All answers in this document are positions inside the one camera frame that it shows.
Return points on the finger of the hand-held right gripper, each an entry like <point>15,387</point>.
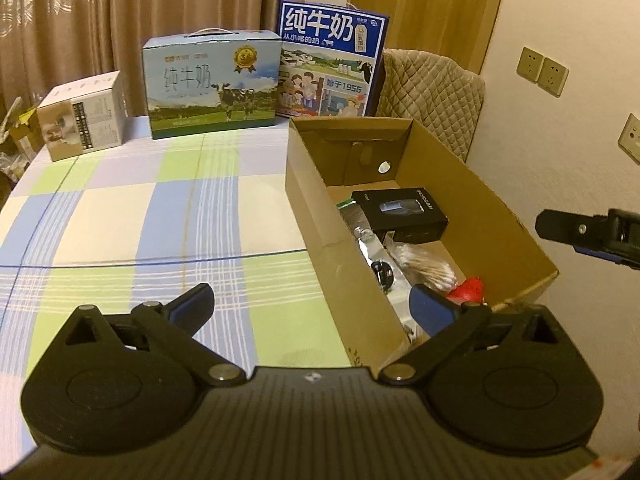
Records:
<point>565,225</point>

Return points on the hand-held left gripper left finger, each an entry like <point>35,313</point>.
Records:
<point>192,307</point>

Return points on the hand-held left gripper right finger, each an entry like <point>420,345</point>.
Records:
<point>430,310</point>

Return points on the red toy figure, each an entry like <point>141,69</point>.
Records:
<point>467,290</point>

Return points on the bag of cotton swabs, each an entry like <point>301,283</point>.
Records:
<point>425,265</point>

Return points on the black product box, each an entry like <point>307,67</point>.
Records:
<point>420,227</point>

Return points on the silver foil bag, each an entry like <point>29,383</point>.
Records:
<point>367,247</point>

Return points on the brown cardboard box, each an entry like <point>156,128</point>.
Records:
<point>320,210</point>

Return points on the checked tablecloth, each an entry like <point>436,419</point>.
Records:
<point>150,220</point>

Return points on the chair with quilted cover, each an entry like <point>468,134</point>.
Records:
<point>435,95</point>

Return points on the white and brown product box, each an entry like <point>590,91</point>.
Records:
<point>80,115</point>

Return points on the light blue milk carton box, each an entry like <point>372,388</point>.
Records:
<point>210,85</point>

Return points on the small cardboard carton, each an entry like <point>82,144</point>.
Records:
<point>25,132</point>

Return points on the wooden door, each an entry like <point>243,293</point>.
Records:
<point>430,0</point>

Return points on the dark blue milk carton box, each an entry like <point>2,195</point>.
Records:
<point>325,60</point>

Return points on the brown curtain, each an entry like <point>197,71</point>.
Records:
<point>125,0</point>

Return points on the beige wall socket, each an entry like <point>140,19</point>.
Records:
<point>554,76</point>
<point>531,64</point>
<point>631,137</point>

